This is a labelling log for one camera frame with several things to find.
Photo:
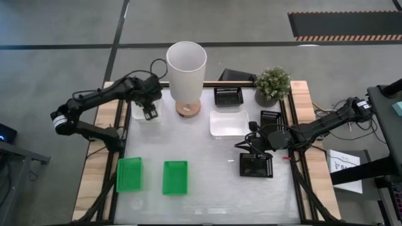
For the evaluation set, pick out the small red clip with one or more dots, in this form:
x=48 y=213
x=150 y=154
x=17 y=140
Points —
x=286 y=158

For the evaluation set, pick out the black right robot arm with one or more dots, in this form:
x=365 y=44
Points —
x=326 y=124

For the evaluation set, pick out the black aluminium table frame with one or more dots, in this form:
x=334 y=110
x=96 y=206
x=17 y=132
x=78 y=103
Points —
x=301 y=204

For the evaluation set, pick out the black hazard striped floor mat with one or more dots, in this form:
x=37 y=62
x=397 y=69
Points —
x=345 y=25

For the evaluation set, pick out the black device with blue light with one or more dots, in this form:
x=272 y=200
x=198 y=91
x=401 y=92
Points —
x=7 y=132

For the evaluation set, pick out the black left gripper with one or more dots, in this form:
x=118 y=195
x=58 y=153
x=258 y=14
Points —
x=146 y=89

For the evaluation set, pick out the teal block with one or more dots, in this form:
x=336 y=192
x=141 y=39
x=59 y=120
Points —
x=398 y=109

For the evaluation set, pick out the white cardboard box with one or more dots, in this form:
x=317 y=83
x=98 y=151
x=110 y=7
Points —
x=342 y=157

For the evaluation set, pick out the black plastic mesh basket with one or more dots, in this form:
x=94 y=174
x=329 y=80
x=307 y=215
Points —
x=271 y=119
x=228 y=97
x=256 y=168

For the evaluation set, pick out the gray metal stand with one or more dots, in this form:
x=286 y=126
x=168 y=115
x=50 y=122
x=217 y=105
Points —
x=19 y=153

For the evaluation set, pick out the black pole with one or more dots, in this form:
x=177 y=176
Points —
x=392 y=88

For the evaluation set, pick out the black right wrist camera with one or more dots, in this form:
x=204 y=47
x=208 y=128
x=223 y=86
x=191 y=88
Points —
x=253 y=125

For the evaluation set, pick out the white shade wooden base lamp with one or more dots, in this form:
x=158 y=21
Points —
x=186 y=73

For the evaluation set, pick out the small potted green plant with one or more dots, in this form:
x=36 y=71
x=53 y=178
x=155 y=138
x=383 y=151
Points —
x=273 y=83

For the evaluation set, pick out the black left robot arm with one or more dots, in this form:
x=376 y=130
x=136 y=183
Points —
x=94 y=95

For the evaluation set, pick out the dark gray desk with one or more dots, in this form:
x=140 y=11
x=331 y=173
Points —
x=386 y=125

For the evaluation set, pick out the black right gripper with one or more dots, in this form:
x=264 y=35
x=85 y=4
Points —
x=278 y=140

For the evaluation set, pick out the black desk beam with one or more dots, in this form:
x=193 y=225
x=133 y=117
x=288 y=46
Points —
x=361 y=171

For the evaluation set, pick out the black equipment rack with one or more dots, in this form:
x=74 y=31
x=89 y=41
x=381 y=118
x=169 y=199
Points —
x=396 y=197

